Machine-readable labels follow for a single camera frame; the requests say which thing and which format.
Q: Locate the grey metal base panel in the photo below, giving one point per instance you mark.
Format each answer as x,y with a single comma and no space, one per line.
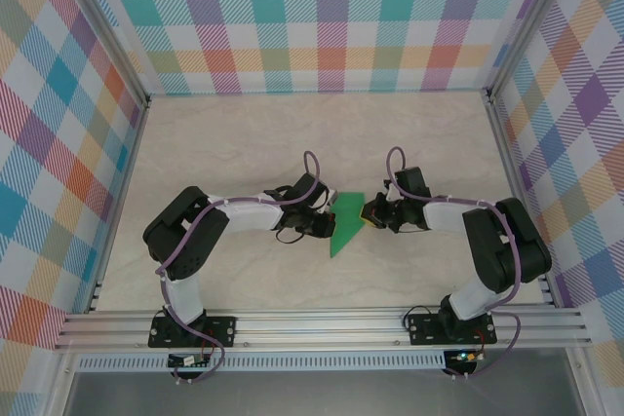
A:
317,394

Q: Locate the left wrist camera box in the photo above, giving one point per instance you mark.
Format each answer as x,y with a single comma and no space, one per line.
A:
331,197

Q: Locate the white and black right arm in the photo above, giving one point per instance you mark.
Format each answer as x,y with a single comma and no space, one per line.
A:
443,218

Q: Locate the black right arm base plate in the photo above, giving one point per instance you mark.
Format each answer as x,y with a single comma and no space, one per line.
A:
421,330

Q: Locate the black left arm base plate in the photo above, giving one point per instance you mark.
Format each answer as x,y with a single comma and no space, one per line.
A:
222,330

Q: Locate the green paper sheet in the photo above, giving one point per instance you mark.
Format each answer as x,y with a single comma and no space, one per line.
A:
347,226

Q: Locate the aluminium frame post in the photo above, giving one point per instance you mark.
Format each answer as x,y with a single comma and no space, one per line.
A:
105,26
531,21

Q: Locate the aluminium mounting rail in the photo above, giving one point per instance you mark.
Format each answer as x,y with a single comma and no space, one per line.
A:
317,330

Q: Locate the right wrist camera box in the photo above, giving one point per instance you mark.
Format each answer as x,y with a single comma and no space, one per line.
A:
391,193

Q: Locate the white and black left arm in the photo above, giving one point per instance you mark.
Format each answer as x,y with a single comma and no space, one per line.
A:
248,216

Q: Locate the aluminium side rail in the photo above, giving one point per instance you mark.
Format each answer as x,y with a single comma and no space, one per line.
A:
124,192
517,192

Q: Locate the small black circuit board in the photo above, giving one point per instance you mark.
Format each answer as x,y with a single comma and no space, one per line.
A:
187,361

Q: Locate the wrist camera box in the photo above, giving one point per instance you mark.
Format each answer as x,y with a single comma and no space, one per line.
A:
331,197
391,193

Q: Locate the circuit board with green light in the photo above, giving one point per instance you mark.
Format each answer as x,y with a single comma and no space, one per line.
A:
465,356

